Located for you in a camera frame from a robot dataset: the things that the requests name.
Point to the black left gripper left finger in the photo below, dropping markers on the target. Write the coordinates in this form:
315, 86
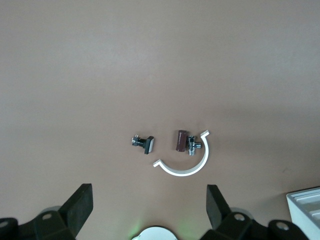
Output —
77, 207

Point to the brown block with metal fitting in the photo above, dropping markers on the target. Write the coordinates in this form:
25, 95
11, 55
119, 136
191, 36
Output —
181, 141

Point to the white drawer cabinet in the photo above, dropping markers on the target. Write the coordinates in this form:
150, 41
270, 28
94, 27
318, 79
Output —
305, 212

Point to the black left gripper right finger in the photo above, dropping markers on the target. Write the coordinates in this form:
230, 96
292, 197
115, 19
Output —
216, 207

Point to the white curved plastic clamp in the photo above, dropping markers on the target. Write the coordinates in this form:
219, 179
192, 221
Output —
200, 165

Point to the small black white-capped button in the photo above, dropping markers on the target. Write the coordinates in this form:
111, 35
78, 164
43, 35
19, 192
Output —
147, 144

